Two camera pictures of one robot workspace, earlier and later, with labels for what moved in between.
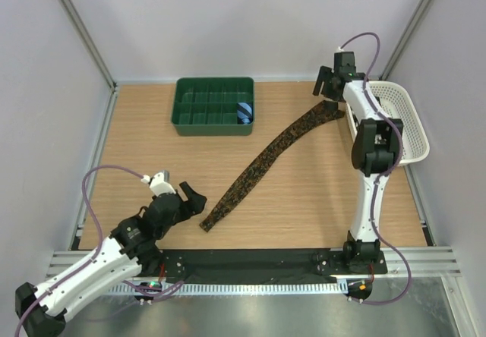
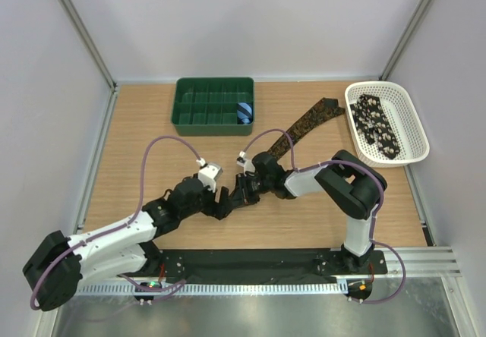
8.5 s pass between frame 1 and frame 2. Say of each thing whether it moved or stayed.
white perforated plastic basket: stayed
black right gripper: moved
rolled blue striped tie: stayed
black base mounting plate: stayed
